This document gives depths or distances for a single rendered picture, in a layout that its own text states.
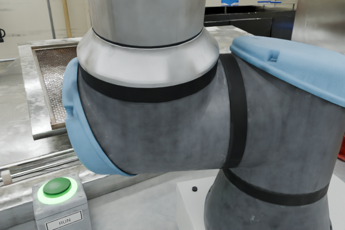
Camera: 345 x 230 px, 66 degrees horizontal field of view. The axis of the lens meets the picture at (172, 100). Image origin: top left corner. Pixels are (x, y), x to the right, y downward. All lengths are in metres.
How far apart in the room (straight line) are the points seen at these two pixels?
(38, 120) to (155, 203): 0.34
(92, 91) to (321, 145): 0.20
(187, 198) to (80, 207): 0.16
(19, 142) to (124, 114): 0.60
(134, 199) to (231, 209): 0.25
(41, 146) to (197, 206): 0.46
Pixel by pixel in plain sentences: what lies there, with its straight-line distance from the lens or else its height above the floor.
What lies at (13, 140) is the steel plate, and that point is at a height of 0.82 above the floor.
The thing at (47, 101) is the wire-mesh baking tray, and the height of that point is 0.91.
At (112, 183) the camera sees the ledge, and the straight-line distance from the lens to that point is 0.53.
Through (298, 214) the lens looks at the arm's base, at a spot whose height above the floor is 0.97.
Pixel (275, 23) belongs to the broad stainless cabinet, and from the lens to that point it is 3.32.
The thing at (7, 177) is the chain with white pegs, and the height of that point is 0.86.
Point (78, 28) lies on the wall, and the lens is 4.29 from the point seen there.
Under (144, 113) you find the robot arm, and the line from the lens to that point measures 0.19.
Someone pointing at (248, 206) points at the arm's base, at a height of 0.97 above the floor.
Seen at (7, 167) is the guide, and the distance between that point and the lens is 0.62.
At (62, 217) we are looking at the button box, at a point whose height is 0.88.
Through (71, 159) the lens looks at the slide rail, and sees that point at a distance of 0.60.
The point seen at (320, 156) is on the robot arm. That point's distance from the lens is 0.28.
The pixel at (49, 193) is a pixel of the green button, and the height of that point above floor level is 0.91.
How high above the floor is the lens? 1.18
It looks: 23 degrees down
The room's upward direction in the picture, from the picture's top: straight up
